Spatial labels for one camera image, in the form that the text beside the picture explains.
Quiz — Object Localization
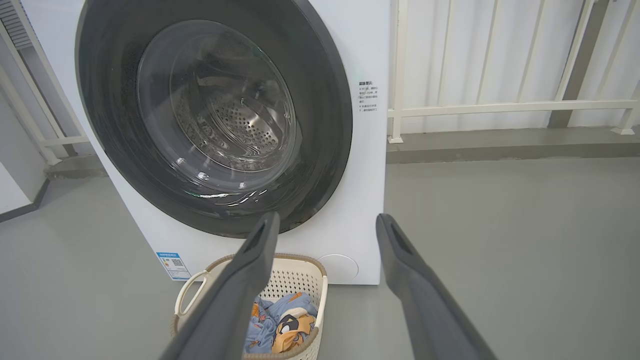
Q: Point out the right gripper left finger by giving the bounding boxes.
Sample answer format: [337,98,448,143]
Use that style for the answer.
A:
[159,211,281,360]

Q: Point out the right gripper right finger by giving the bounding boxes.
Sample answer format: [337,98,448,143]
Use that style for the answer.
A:
[375,213,498,360]

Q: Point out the blue cartoon print clothes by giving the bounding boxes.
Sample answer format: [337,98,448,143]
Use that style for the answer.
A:
[244,291,319,355]

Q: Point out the dark round glass door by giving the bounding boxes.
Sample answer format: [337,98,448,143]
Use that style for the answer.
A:
[75,0,354,239]

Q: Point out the cream plastic laundry basket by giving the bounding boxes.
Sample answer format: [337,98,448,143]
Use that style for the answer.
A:
[170,253,329,360]

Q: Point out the white washing machine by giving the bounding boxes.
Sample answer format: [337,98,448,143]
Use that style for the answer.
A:
[20,0,392,286]

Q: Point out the blue energy label sticker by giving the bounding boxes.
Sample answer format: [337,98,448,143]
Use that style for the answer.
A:
[156,251,192,281]

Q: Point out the round white filter cover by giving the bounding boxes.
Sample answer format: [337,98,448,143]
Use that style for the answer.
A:
[317,254,360,282]

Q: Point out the perforated steel drum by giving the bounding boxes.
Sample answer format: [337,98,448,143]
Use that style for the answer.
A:
[172,75,296,166]

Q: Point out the white metal railing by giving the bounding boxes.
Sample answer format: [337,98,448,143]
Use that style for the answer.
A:
[387,0,640,145]
[0,0,91,166]

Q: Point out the black printed text notice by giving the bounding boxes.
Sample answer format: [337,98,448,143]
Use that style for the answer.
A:
[358,81,379,113]

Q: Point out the white louvered vent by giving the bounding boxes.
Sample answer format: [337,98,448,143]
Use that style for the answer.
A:
[0,0,33,51]

